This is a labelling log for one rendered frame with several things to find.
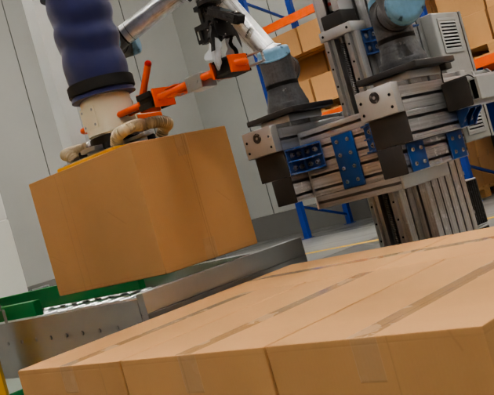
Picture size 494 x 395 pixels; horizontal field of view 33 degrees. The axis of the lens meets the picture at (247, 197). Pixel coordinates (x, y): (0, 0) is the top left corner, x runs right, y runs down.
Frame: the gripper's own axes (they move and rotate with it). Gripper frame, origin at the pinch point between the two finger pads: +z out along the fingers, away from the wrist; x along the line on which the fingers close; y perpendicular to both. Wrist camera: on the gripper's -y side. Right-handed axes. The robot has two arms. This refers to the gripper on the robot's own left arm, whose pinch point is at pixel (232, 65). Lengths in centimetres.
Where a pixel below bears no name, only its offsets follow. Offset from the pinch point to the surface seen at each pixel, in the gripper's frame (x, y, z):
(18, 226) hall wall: -440, 905, -12
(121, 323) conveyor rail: 37, 34, 62
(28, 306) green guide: 27, 99, 53
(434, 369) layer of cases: 79, -96, 67
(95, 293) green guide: -18, 126, 58
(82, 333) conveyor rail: 37, 54, 63
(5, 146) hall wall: -455, 904, -128
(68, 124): -154, 306, -43
